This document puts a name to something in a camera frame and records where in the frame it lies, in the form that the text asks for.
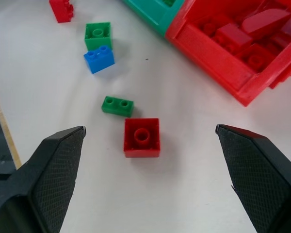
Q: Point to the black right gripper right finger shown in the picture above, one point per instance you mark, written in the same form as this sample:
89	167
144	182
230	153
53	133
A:
257	179

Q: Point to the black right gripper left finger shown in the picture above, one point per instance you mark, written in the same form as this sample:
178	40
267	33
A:
51	179

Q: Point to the flat green two-stud brick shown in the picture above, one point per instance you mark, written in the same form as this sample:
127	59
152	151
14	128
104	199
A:
117	106

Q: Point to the red hollow square brick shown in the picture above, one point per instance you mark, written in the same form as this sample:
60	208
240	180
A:
141	138

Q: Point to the red hollow brick in bin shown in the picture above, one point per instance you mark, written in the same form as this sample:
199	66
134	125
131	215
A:
255	58

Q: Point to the red plastic bin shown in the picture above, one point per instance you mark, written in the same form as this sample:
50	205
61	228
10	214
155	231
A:
215	58

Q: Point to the blue two-stud brick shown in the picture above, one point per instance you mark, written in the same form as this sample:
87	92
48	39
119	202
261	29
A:
99	59

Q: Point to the red rectangular brick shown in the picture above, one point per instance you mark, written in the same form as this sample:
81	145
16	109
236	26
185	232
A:
232	36

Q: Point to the green hollow square brick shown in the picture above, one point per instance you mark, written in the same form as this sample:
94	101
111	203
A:
97	36

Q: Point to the red curved brick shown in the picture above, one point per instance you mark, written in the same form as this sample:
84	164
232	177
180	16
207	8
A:
264	21

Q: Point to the red studded brick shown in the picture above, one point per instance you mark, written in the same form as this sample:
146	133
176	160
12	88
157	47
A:
61	10

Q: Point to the green plastic bin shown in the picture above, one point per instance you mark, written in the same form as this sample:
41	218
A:
151	12

